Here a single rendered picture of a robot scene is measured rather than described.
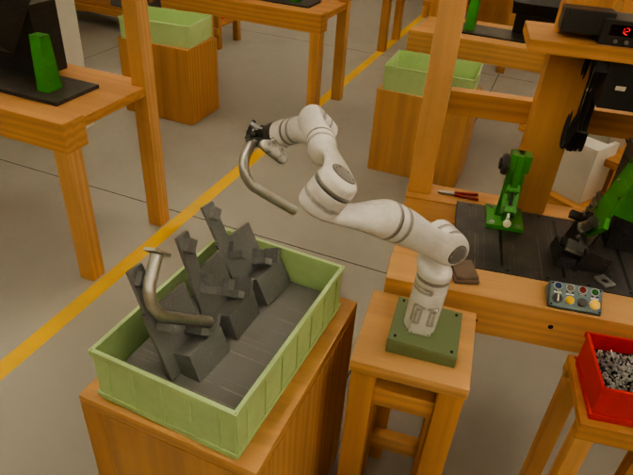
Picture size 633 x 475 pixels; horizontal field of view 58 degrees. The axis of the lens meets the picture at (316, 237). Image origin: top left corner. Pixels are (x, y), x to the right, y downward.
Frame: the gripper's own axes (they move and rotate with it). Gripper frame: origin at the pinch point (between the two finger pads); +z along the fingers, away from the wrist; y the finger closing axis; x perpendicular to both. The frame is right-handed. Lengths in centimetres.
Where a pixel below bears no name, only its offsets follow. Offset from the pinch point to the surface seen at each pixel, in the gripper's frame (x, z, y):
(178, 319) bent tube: 56, -15, 2
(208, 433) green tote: 77, -25, -13
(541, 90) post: -64, -35, -69
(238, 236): 25.6, 5.1, -11.9
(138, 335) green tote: 64, 6, 1
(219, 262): 36.8, -2.2, -6.8
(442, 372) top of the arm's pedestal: 40, -44, -60
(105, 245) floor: 24, 195, -30
